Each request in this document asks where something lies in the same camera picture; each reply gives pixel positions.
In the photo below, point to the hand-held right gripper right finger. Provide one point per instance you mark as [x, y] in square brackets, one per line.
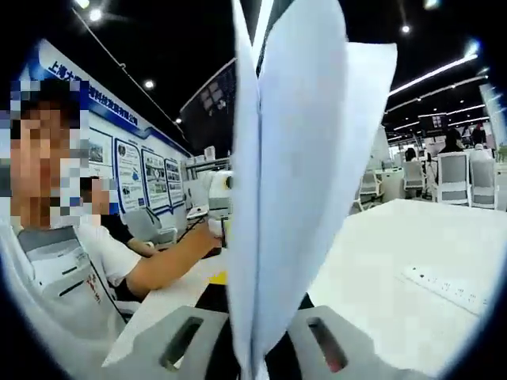
[336, 340]

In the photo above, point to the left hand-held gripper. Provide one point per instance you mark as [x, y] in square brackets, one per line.
[218, 190]

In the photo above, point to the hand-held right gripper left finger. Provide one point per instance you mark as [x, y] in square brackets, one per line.
[190, 336]

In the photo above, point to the white cloth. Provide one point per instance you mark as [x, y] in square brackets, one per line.
[301, 158]

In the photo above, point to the person's left hand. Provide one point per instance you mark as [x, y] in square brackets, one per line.
[206, 241]

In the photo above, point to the white storage shelf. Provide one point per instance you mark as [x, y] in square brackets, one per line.
[202, 170]

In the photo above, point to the grey office chair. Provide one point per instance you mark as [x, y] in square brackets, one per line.
[146, 225]

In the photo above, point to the large hanging black monitor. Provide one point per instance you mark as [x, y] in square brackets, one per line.
[216, 107]

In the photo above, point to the white table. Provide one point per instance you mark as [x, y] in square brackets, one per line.
[396, 245]

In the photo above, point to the white table socket strip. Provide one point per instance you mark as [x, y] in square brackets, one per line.
[447, 291]

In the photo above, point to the round ceiling spotlights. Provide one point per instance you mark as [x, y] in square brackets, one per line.
[149, 84]

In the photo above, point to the white grey chest device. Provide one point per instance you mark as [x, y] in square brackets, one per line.
[55, 261]

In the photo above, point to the group of white office chairs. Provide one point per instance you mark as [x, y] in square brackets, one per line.
[453, 178]

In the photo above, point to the curved ceiling light strip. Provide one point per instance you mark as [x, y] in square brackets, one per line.
[431, 73]

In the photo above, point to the blue white wall poster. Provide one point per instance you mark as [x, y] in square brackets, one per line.
[134, 166]

